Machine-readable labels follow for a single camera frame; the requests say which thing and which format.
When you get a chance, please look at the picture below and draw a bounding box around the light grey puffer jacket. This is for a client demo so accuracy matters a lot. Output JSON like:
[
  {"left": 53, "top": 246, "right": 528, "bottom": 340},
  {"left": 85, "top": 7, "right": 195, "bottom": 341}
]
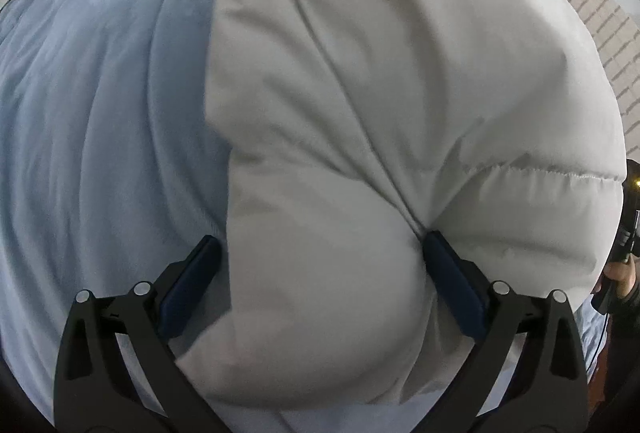
[{"left": 178, "top": 0, "right": 626, "bottom": 418}]

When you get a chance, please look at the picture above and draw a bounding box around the person's right hand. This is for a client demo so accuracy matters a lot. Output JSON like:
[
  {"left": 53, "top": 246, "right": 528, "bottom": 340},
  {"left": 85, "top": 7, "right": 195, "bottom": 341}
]
[{"left": 592, "top": 254, "right": 638, "bottom": 300}]

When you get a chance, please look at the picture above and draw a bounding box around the blue bed sheet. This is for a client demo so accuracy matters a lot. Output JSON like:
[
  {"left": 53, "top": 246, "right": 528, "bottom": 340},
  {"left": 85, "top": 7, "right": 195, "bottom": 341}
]
[{"left": 0, "top": 0, "right": 614, "bottom": 433}]

